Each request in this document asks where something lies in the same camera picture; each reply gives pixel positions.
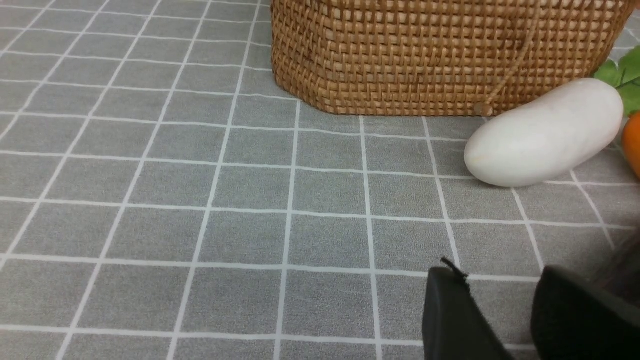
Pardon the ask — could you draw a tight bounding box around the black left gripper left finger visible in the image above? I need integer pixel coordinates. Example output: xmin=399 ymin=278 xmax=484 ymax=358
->
xmin=422 ymin=258 xmax=514 ymax=360

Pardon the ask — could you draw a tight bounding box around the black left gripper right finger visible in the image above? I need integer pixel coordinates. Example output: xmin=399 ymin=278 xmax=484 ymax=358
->
xmin=531 ymin=265 xmax=640 ymax=360

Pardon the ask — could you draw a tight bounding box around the orange carrot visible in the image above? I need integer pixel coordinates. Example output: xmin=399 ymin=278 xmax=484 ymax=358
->
xmin=621 ymin=111 xmax=640 ymax=179

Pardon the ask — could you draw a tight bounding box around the grey checked tablecloth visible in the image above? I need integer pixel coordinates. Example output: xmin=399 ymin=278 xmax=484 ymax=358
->
xmin=0 ymin=0 xmax=639 ymax=360

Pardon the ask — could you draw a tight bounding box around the woven rattan basket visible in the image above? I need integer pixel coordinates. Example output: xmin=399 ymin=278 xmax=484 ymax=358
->
xmin=270 ymin=0 xmax=636 ymax=117

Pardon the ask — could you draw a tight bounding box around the white radish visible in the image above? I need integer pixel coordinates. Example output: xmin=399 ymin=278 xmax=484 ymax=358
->
xmin=464 ymin=78 xmax=624 ymax=188

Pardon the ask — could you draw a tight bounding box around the green leafy vegetable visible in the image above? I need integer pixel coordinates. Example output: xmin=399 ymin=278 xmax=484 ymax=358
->
xmin=593 ymin=45 xmax=640 ymax=117

